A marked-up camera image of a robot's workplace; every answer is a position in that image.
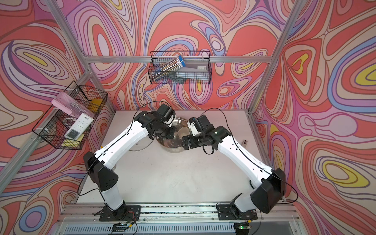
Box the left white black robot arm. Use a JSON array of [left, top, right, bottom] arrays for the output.
[[84, 104, 176, 212]]

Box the aluminium rail front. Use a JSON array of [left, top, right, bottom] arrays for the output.
[[50, 202, 307, 235]]

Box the pink box in basket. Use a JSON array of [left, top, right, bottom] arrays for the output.
[[52, 92, 75, 117]]

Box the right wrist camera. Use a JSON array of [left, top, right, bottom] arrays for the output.
[[188, 117, 199, 136]]

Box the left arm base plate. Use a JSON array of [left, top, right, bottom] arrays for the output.
[[94, 205, 142, 222]]

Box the tube of straws blue cap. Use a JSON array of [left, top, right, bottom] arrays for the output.
[[151, 55, 185, 82]]

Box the black wire basket back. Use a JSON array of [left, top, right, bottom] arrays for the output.
[[148, 50, 212, 84]]

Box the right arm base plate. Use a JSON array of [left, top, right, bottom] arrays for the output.
[[215, 203, 258, 221]]

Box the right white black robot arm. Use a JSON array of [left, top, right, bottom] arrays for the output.
[[182, 115, 287, 213]]

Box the grey white box in basket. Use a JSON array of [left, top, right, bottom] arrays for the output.
[[175, 61, 210, 80]]

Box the black wire basket left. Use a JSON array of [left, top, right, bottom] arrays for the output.
[[32, 82, 108, 150]]

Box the glass pot lid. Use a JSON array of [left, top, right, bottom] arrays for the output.
[[129, 137, 154, 152]]

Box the black wire basket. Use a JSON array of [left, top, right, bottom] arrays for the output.
[[32, 82, 108, 150], [148, 50, 212, 84]]

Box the yellow object in basket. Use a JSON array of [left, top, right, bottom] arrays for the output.
[[88, 99, 103, 114]]

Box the stainless steel pot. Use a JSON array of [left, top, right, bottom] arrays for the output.
[[156, 117, 191, 153]]

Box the white remote control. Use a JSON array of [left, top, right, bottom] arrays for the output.
[[65, 113, 94, 141]]

